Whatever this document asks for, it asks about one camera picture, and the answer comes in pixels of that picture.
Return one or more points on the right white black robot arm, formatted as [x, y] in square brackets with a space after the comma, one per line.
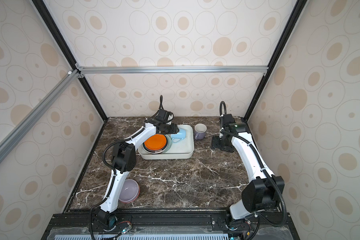
[263, 196]

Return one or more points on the white plate dark green rim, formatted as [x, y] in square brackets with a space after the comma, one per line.
[162, 151]

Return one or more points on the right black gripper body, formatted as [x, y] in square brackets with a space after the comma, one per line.
[218, 142]

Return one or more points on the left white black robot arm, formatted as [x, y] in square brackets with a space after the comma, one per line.
[120, 157]

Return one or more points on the left slanted aluminium frame bar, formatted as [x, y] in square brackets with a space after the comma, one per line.
[14, 137]

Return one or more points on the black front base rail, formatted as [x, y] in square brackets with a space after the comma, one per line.
[167, 225]

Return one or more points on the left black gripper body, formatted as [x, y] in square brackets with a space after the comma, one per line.
[168, 130]

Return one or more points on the purple bowl red rim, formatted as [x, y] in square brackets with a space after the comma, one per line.
[130, 191]

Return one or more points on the horizontal aluminium frame bar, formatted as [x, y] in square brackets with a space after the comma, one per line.
[173, 70]

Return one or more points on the light blue ceramic mug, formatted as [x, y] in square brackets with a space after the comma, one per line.
[181, 135]

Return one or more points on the white plastic bin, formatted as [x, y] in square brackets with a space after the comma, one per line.
[177, 151]

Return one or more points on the black plate orange rim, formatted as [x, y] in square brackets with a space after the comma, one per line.
[156, 143]

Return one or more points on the purple ceramic mug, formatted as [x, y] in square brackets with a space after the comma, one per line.
[200, 131]

